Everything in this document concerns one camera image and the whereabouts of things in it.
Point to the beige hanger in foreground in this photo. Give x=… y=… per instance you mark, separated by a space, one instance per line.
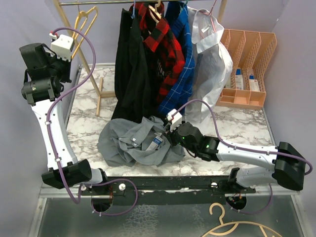
x=235 y=224

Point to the pink wire hanger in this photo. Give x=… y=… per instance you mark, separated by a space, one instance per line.
x=210 y=15

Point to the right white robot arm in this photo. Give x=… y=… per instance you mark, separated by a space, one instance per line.
x=282 y=164

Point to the white hanging shirt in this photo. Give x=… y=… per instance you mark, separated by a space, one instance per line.
x=213 y=63

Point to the beige wooden hanger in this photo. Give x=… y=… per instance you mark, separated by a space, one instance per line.
x=156 y=16

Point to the black hanging shirt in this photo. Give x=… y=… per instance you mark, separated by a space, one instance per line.
x=134 y=88

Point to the grey button shirt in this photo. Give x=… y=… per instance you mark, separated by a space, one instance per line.
x=124 y=142

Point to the blue plaid shirt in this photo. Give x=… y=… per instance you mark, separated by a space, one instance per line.
x=177 y=16

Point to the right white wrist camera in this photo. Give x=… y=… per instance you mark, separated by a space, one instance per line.
x=174 y=119

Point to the yellow wire hanger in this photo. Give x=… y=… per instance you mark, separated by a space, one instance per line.
x=80 y=24

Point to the orange plastic file organizer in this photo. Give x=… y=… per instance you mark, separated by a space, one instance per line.
x=248 y=50

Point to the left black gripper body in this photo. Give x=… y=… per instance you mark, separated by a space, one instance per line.
x=60 y=67

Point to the white box in organizer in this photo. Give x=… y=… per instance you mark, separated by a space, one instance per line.
x=253 y=82
x=239 y=79

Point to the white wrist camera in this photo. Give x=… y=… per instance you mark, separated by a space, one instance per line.
x=174 y=119
x=63 y=47

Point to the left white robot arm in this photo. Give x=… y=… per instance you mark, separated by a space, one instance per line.
x=44 y=81

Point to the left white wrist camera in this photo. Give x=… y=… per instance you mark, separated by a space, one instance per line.
x=63 y=47

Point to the blue wire hanger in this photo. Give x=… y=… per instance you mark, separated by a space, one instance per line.
x=133 y=9

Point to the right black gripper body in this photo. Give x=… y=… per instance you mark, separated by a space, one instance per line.
x=175 y=138

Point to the red black plaid shirt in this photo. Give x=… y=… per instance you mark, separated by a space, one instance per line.
x=164 y=53

